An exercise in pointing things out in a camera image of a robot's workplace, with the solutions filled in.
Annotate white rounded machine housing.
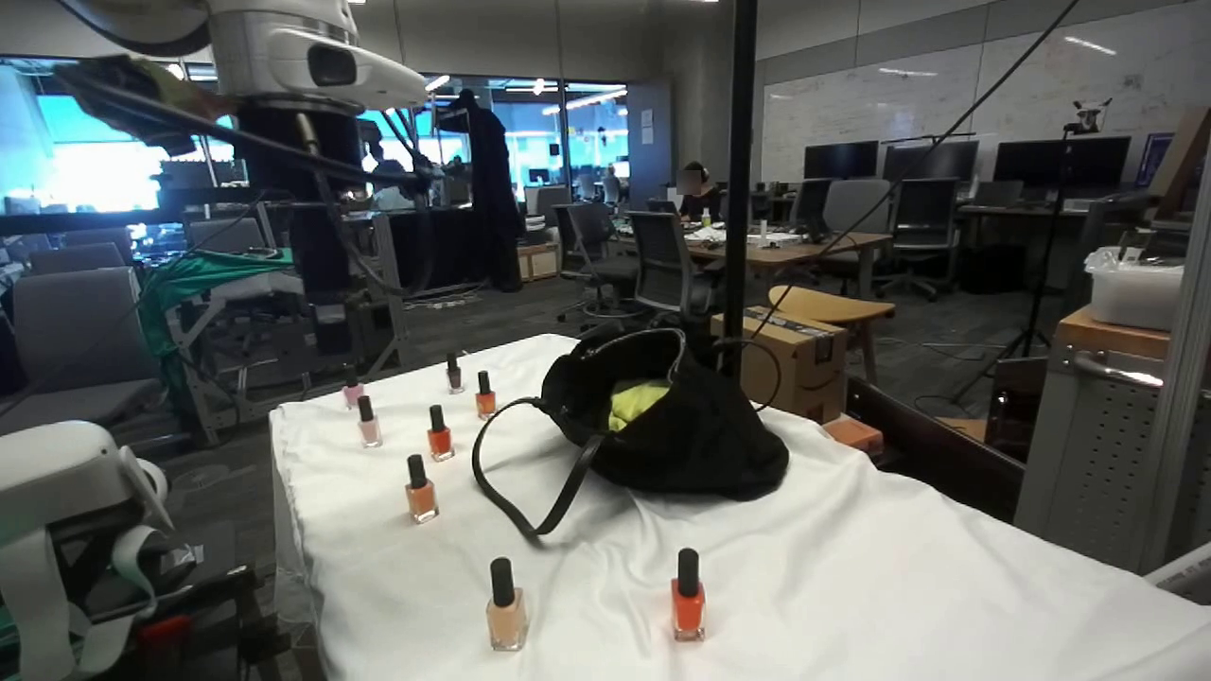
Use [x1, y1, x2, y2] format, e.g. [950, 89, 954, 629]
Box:
[0, 415, 209, 681]

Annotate white plastic bin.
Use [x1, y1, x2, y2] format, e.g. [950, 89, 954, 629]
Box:
[1082, 242, 1191, 334]

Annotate aluminium frame post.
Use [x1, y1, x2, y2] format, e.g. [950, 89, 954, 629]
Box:
[1133, 123, 1211, 598]

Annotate grey office chair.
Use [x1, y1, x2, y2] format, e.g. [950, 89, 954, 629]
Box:
[826, 173, 894, 239]

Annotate black computer monitor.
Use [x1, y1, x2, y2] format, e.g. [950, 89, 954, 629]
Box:
[802, 139, 881, 180]
[881, 139, 979, 189]
[992, 132, 1134, 192]

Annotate low wooden table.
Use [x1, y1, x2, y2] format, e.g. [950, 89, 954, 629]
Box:
[763, 284, 902, 381]

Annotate grey padded chair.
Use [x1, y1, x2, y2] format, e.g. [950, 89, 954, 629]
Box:
[0, 260, 162, 437]

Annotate nude beige nail polish bottle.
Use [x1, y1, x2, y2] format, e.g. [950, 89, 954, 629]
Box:
[486, 551, 529, 656]

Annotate black vertical pole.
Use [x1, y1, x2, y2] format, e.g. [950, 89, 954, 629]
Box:
[722, 0, 761, 386]

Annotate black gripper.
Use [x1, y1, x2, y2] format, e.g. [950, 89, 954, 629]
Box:
[239, 106, 368, 239]

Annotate black office chair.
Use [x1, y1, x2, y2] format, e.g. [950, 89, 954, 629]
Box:
[881, 176, 960, 304]
[559, 202, 636, 318]
[623, 208, 713, 323]

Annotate white tablecloth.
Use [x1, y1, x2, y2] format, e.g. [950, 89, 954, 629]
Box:
[266, 329, 1211, 681]

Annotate black tripod stand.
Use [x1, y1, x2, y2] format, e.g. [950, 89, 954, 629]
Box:
[947, 96, 1115, 406]

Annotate peach nail polish bottle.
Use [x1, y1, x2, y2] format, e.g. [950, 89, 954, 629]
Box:
[401, 451, 444, 526]

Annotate green cable bundle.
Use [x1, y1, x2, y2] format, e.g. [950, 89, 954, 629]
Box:
[133, 244, 302, 408]

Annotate small cardboard box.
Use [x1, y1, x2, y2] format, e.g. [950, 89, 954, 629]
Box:
[515, 229, 566, 284]

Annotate large cardboard box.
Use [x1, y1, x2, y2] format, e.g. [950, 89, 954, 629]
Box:
[708, 306, 852, 425]

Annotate wooden meeting table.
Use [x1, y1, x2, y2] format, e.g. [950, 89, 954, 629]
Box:
[685, 223, 894, 304]

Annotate yellow cloth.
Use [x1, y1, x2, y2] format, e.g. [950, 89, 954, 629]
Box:
[606, 377, 672, 435]

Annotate black handbag with strap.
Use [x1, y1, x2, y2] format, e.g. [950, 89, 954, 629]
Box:
[469, 323, 794, 548]

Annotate grey cabinet with wooden top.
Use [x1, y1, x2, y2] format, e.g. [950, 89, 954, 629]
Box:
[1013, 304, 1185, 562]

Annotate seated person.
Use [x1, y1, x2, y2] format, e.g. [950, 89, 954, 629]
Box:
[679, 160, 728, 228]

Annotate orange block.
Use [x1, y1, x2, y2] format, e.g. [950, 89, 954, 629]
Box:
[823, 412, 889, 456]

